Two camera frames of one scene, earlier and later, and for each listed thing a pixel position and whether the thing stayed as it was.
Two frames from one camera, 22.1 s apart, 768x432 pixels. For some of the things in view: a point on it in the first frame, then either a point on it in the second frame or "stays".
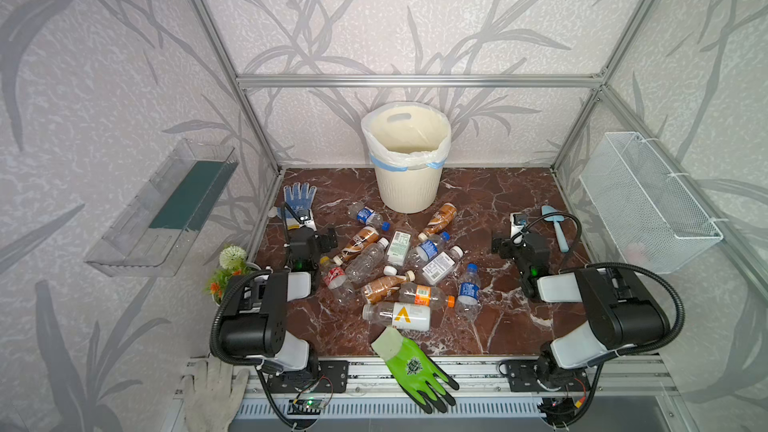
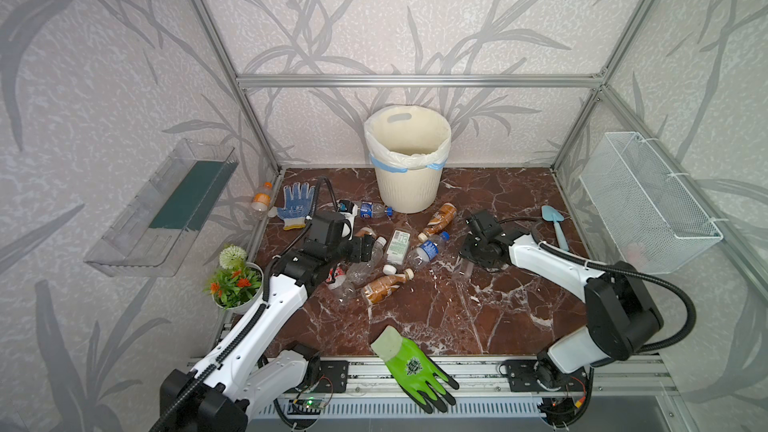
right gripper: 516,240 → 475,252
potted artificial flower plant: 233,263 stays
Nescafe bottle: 442,218 stays
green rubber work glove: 416,372 stays
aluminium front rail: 475,377 stays
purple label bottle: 442,265 → 463,270
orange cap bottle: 425,294 → 261,200
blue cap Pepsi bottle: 427,251 stays
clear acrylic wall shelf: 155,232 stays
